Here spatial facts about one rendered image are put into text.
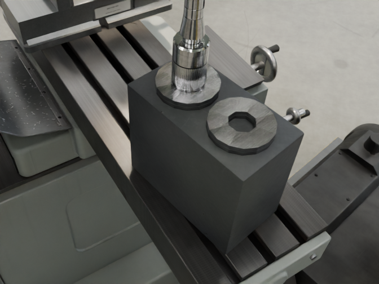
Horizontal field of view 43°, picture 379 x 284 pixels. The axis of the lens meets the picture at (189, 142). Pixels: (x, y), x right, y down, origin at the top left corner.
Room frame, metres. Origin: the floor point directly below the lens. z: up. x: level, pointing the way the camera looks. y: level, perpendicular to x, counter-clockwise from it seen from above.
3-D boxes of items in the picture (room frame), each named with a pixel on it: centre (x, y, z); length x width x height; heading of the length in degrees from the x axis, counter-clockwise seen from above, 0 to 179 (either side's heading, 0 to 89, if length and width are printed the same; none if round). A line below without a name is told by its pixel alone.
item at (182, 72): (0.49, 0.01, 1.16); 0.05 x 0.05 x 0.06
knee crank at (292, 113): (1.03, -0.28, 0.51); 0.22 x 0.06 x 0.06; 126
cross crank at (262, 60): (1.12, -0.18, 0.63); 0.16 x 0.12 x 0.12; 126
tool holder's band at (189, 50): (0.49, 0.01, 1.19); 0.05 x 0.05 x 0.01
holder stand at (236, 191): (0.45, -0.03, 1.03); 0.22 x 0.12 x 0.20; 47
